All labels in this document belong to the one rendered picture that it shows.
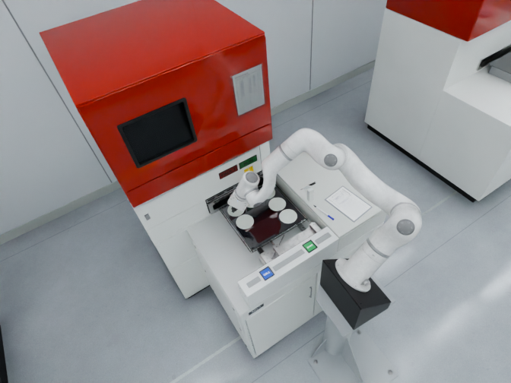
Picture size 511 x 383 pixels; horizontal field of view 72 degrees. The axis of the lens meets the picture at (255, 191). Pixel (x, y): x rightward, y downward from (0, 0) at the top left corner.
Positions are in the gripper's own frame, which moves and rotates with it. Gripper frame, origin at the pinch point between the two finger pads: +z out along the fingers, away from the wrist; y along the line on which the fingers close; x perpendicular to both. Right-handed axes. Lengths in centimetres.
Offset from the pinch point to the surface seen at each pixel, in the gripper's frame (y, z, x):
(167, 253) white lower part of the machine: -24, 44, -22
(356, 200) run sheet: 58, -23, 24
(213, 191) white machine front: -14.7, 5.4, 7.9
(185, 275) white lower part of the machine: -8, 72, -19
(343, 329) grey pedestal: 68, -12, -41
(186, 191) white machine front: -27.1, 0.0, -2.9
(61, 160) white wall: -145, 115, 42
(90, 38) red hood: -93, -47, 19
